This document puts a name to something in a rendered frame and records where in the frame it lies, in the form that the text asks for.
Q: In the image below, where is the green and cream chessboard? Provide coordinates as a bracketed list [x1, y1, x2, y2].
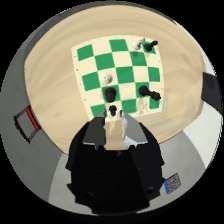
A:
[71, 35, 164, 122]

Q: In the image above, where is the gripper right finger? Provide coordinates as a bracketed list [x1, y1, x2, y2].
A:
[120, 110, 165, 166]

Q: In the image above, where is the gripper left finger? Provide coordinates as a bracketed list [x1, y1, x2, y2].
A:
[65, 109, 106, 171]

